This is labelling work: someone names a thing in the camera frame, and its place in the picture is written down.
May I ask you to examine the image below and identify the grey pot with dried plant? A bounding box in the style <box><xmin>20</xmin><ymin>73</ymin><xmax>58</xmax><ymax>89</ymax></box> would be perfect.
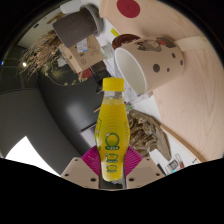
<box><xmin>18</xmin><ymin>4</ymin><xmax>101</xmax><ymax>81</ymax></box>

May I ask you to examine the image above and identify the yellow drink bottle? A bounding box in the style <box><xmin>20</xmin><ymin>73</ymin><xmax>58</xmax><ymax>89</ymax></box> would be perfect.
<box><xmin>94</xmin><ymin>77</ymin><xmax>131</xmax><ymax>183</ymax></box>

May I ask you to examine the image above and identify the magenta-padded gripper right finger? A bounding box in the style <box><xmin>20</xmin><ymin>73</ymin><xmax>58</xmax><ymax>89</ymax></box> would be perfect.
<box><xmin>123</xmin><ymin>146</ymin><xmax>166</xmax><ymax>190</ymax></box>

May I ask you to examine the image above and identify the grey plant saucer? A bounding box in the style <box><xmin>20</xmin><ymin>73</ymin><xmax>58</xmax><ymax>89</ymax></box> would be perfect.
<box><xmin>81</xmin><ymin>3</ymin><xmax>104</xmax><ymax>37</ymax></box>

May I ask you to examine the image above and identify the peach canvas table mat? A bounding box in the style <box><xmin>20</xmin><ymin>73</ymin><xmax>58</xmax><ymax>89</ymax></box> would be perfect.
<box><xmin>99</xmin><ymin>0</ymin><xmax>224</xmax><ymax>163</ymax></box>

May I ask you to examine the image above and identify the flat round red coaster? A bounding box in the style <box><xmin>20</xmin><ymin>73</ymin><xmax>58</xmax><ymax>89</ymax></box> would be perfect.
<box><xmin>116</xmin><ymin>0</ymin><xmax>141</xmax><ymax>19</ymax></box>

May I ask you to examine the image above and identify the brown wooden carving sculpture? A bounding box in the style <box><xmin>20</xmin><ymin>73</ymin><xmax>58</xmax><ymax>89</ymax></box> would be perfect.
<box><xmin>126</xmin><ymin>109</ymin><xmax>173</xmax><ymax>162</ymax></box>

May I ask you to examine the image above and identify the cream spotted mug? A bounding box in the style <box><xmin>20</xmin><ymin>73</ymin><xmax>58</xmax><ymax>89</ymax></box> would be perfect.
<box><xmin>111</xmin><ymin>33</ymin><xmax>185</xmax><ymax>96</ymax></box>

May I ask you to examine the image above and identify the small white cup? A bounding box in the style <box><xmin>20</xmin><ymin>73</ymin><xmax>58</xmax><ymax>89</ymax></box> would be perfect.
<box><xmin>100</xmin><ymin>42</ymin><xmax>114</xmax><ymax>59</ymax></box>

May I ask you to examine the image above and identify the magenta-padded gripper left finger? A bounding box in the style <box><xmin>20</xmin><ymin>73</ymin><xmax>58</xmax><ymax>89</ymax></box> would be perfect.
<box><xmin>60</xmin><ymin>145</ymin><xmax>101</xmax><ymax>190</ymax></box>

